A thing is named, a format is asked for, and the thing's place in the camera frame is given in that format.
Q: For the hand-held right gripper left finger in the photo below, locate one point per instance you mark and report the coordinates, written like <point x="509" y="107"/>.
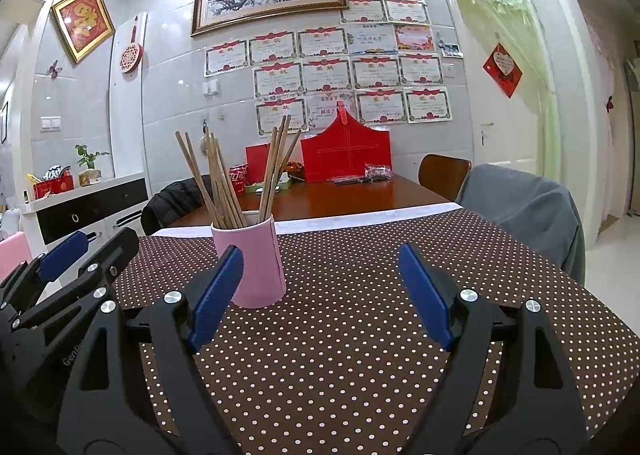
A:
<point x="220" y="295"/>

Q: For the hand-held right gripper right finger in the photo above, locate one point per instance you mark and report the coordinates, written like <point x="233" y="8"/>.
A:
<point x="425" y="295"/>

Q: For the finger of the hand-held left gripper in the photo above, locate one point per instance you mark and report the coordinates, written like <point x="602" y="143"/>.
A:
<point x="62" y="255"/>
<point x="120" y="247"/>

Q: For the pink cylindrical holder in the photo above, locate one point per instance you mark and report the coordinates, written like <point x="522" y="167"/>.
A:
<point x="260" y="260"/>

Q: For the bunch of wooden chopsticks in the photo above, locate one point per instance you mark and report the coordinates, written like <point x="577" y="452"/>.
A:
<point x="227" y="205"/>

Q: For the black and white cabinet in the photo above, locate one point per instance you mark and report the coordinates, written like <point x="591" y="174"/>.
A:
<point x="85" y="212"/>

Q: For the pink cushion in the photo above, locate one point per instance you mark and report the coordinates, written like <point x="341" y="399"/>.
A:
<point x="10" y="255"/>

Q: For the black jacket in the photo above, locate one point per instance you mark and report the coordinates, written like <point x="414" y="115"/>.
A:
<point x="170" y="205"/>

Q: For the red gift box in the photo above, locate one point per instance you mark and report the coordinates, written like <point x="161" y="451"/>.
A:
<point x="52" y="185"/>

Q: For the brown polka dot tablecloth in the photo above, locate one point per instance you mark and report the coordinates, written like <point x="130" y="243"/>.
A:
<point x="350" y="335"/>

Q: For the potted green plant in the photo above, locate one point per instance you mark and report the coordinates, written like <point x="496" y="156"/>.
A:
<point x="89" y="162"/>

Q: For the white table cover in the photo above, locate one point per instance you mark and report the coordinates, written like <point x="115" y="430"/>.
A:
<point x="350" y="220"/>

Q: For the red drink can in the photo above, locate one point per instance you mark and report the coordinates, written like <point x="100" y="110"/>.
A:
<point x="237" y="180"/>

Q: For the brown wooden chair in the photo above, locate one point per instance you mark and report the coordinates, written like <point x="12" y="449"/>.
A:
<point x="440" y="175"/>

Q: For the grey jacket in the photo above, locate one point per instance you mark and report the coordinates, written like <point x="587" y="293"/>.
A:
<point x="520" y="215"/>

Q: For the green box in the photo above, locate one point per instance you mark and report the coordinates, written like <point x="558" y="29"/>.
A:
<point x="284" y="183"/>

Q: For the clear plastic bag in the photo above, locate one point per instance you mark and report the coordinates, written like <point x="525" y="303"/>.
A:
<point x="377" y="171"/>

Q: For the small red box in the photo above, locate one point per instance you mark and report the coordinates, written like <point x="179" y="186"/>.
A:
<point x="255" y="165"/>

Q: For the large red paper bag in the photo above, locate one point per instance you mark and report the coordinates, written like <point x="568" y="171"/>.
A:
<point x="345" y="155"/>

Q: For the white door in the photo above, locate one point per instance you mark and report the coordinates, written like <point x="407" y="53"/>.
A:
<point x="495" y="145"/>

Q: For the red round fan ornament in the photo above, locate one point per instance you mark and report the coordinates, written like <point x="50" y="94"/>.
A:
<point x="131" y="57"/>

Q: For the gold framed red picture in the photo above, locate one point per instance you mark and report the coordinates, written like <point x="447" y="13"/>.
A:
<point x="82" y="22"/>

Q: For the green curtain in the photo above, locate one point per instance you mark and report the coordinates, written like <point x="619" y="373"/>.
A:
<point x="540" y="85"/>

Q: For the white wall switch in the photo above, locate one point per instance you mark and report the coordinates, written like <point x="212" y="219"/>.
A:
<point x="51" y="123"/>
<point x="211" y="88"/>

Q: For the hanging wall ornament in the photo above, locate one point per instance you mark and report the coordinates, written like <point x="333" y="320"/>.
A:
<point x="204" y="142"/>

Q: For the butterfly wall decoration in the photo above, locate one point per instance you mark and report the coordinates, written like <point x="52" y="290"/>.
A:
<point x="55" y="69"/>

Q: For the red diamond wall decoration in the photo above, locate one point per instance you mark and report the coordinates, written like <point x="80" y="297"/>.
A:
<point x="502" y="70"/>

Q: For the group of wall certificates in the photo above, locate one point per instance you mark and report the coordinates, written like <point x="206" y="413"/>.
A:
<point x="325" y="75"/>

